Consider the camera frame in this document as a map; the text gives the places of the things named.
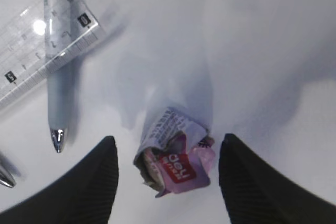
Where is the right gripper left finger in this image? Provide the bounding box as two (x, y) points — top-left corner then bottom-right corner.
(1, 136), (119, 223)

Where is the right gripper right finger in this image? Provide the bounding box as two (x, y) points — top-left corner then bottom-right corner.
(218, 133), (335, 223)

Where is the cream grip pen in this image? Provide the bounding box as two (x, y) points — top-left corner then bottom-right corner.
(0, 152), (17, 188)

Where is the blue grip pen on ruler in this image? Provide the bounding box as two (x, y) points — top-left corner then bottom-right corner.
(44, 0), (76, 154)

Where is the clear plastic ruler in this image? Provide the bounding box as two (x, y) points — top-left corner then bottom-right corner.
(1, 0), (105, 109)

